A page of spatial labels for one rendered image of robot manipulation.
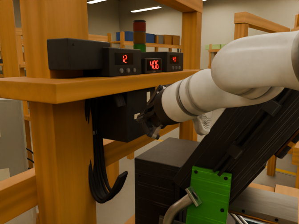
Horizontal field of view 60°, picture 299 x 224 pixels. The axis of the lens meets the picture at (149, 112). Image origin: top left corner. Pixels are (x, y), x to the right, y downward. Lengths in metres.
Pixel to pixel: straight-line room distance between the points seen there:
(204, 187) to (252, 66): 0.53
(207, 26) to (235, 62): 10.65
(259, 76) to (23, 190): 0.64
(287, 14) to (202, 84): 9.59
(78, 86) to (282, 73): 0.38
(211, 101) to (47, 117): 0.42
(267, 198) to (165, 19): 11.46
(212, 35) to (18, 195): 10.37
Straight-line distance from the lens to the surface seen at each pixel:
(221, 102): 0.42
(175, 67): 1.03
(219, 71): 0.35
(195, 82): 0.42
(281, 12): 10.03
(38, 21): 0.68
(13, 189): 0.76
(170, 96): 0.46
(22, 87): 0.59
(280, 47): 0.32
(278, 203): 0.98
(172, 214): 0.81
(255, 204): 0.94
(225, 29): 10.62
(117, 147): 1.05
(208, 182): 0.79
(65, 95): 0.53
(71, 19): 0.72
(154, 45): 6.51
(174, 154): 0.97
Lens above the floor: 1.58
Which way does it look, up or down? 11 degrees down
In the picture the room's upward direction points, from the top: straight up
